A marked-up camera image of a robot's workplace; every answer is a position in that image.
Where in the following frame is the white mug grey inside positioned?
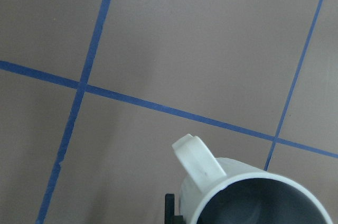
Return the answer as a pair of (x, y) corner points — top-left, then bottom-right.
(172, 134), (332, 223)

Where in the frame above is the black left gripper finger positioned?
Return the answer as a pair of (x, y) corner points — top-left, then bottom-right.
(164, 193), (184, 224)

